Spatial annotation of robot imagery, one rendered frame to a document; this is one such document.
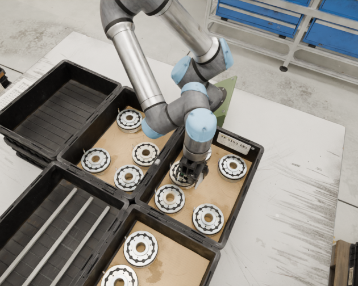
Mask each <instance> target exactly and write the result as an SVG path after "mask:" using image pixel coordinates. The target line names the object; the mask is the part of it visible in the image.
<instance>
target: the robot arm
mask: <svg viewBox="0 0 358 286"><path fill-rule="evenodd" d="M99 9H100V17H101V23H102V27H103V30H104V32H105V35H106V37H107V39H108V40H110V41H112V42H113V44H114V47H115V49H116V52H117V54H118V56H119V58H120V60H121V63H122V65H123V67H124V69H125V71H126V74H127V76H128V79H129V80H130V83H131V85H132V88H133V90H134V92H135V94H136V96H137V99H138V101H139V103H140V105H141V108H142V110H143V112H144V114H145V118H144V119H143V120H142V121H141V125H142V127H141V128H142V130H143V132H144V134H145V135H146V136H147V137H149V138H151V139H157V138H159V137H161V136H165V135H166V134H167V133H169V132H171V131H173V130H175V129H177V128H178V127H180V126H182V125H185V139H184V145H183V156H182V158H181V159H180V164H179V166H178V168H177V169H176V176H175V178H176V177H177V175H178V173H180V174H179V177H178V178H177V180H178V179H179V178H180V177H182V178H183V177H184V179H185V180H187V181H188V184H191V185H193V183H195V185H194V187H195V190H196V189H197V187H198V186H199V184H200V183H201V182H202V181H203V180H204V178H205V176H207V175H208V173H209V168H208V165H207V162H206V158H207V156H208V154H210V153H211V150H209V149H210V147H211V144H212V143H213V142H212V140H213V137H214V135H215V132H216V129H217V119H216V117H215V115H214V114H213V113H212V112H211V110H213V109H214V108H215V107H216V106H217V105H218V104H219V102H220V101H221V99H222V96H223V93H222V91H221V90H220V89H219V88H218V87H216V86H215V85H213V84H212V83H210V82H209V80H210V79H212V78H214V77H215V76H217V75H218V74H220V73H222V72H224V71H225V70H227V69H228V68H230V67H231V66H232V65H233V64H234V59H233V57H232V54H231V51H230V49H229V47H228V45H227V43H226V41H225V39H224V38H221V39H219V40H218V39H217V38H216V37H215V36H209V35H208V34H207V33H206V32H205V31H204V30H203V28H202V27H201V26H200V25H199V24H198V23H197V22H196V21H195V19H194V18H193V17H192V16H191V15H190V14H189V13H188V11H187V10H186V9H185V8H184V6H183V5H182V4H180V2H179V1H178V0H100V5H99ZM141 11H142V12H144V13H145V14H146V15H147V16H155V17H156V18H157V19H158V20H159V21H160V22H162V24H163V25H164V26H166V28H167V29H168V30H170V32H171V33H172V34H174V35H175V37H176V38H178V39H179V41H180V42H182V43H183V44H184V45H185V46H186V47H187V48H188V49H189V50H190V51H191V52H192V53H193V57H192V58H191V57H190V56H185V57H183V58H182V59H180V60H179V62H178V63H176V65H175V66H174V68H173V69H172V72H171V75H170V76H171V78H172V80H173V81H174V82H175V84H176V85H177V86H178V87H179V88H180V89H181V97H179V98H178V99H176V100H174V101H173V102H171V103H169V104H167V103H166V101H165V99H164V97H163V95H162V92H161V90H160V88H159V86H158V84H157V81H156V79H155V76H154V75H153V73H152V70H151V68H150V66H149V63H148V61H147V59H146V57H145V55H144V52H143V50H142V48H141V46H140V44H139V41H138V39H137V37H136V35H135V33H134V31H135V24H134V22H133V18H134V16H136V15H137V14H138V13H139V12H141Z"/></svg>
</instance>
